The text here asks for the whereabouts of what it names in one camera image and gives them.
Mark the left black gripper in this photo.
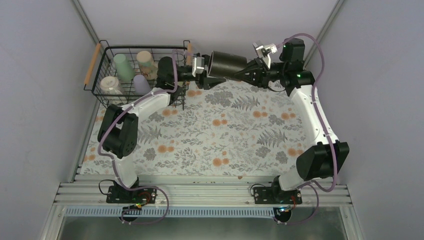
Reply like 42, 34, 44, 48
173, 55, 226, 90

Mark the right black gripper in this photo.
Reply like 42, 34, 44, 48
233, 57, 288, 89

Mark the black cylindrical cup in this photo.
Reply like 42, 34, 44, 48
208, 50, 248, 79

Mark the beige floral mug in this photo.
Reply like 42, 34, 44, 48
136, 50, 158, 80

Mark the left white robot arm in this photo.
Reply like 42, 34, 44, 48
98, 55, 234, 203

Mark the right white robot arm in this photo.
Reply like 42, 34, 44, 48
235, 37, 350, 204

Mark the floral patterned table mat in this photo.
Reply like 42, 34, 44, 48
80, 79, 309, 177

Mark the lilac plastic cup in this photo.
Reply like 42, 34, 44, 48
133, 74, 152, 95

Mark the mint green tumbler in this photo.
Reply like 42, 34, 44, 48
113, 54, 136, 83

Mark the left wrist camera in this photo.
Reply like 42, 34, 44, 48
192, 56, 205, 76

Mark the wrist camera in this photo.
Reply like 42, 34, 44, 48
192, 56, 205, 76
252, 41, 278, 58

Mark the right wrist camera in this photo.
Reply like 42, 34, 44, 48
252, 41, 278, 58

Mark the black wire dish rack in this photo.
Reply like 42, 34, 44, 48
83, 39, 192, 108

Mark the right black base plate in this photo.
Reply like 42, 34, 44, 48
251, 185, 303, 205

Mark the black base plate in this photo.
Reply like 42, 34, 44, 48
105, 185, 157, 205
251, 185, 303, 205

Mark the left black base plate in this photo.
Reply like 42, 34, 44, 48
105, 185, 157, 205

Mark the aluminium mounting rail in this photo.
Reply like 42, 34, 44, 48
52, 174, 353, 208

